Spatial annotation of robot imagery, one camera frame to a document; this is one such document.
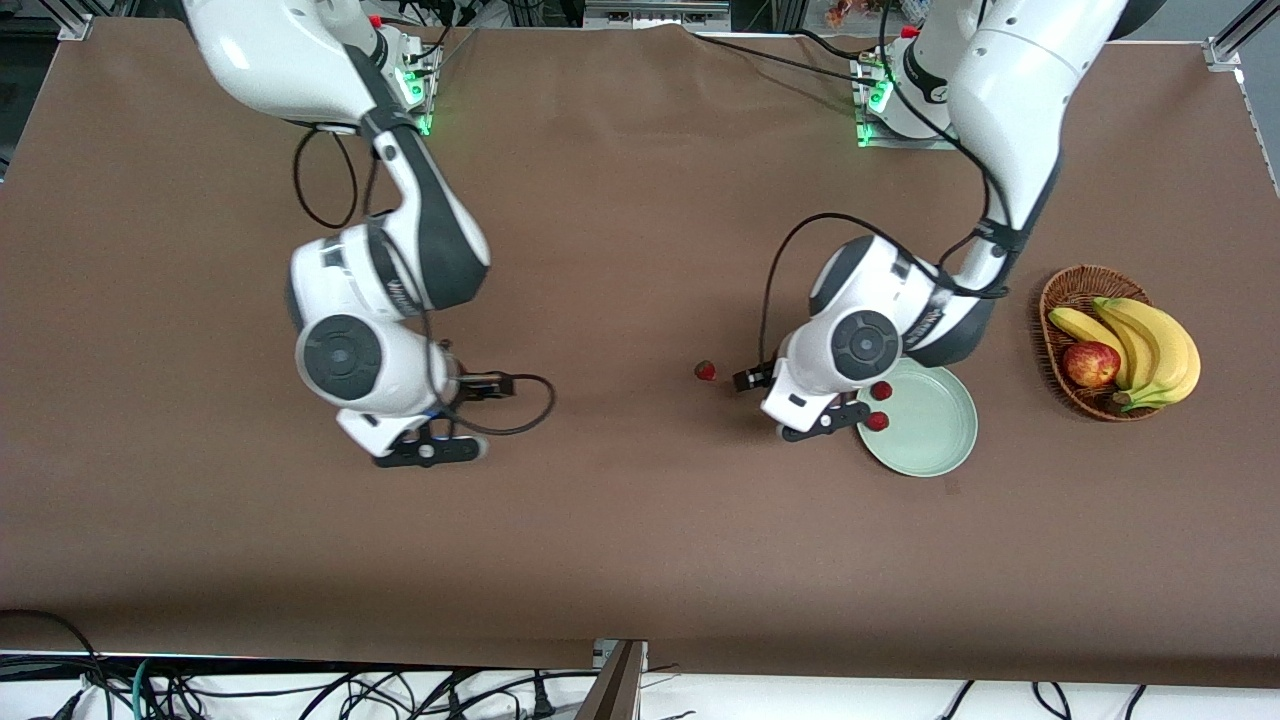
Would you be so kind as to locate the aluminium frame corner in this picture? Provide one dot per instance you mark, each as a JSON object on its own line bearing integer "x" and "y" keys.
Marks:
{"x": 1225, "y": 48}
{"x": 70, "y": 22}

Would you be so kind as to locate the aluminium table edge rail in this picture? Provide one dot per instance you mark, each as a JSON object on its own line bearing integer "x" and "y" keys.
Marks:
{"x": 1262, "y": 135}

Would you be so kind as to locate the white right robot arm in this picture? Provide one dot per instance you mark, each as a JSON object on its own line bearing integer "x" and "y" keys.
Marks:
{"x": 340, "y": 360}

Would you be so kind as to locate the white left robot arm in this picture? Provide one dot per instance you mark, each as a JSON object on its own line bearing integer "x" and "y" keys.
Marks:
{"x": 1020, "y": 90}

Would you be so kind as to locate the small yellow banana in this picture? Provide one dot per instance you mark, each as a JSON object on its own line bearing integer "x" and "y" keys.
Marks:
{"x": 1080, "y": 325}

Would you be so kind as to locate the brown table cover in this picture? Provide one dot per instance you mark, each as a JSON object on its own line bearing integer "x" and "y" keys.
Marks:
{"x": 640, "y": 520}

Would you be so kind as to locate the large yellow banana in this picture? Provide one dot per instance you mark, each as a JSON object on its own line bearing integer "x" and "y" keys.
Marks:
{"x": 1180, "y": 355}

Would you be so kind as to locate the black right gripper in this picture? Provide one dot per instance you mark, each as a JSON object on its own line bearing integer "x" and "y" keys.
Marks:
{"x": 481, "y": 385}

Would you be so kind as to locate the grey metal device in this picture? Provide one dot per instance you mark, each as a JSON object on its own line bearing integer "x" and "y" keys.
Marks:
{"x": 655, "y": 15}

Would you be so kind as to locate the aluminium profile beam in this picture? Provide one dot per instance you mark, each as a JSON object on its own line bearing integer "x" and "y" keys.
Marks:
{"x": 615, "y": 690}

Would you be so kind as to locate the brown wicker basket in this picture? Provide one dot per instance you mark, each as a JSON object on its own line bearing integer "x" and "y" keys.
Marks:
{"x": 1075, "y": 285}

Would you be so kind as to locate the light green round plate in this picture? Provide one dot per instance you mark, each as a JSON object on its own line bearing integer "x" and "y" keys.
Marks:
{"x": 930, "y": 430}

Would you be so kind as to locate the red apple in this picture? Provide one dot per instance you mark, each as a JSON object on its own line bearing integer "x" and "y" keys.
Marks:
{"x": 1091, "y": 364}

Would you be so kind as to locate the orange background objects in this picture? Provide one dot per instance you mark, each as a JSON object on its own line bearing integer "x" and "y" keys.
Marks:
{"x": 850, "y": 12}

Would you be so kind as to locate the red strawberry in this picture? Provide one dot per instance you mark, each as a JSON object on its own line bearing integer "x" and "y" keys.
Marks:
{"x": 881, "y": 390}
{"x": 877, "y": 421}
{"x": 705, "y": 371}

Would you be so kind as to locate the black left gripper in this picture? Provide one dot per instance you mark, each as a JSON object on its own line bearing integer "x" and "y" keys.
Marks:
{"x": 752, "y": 379}

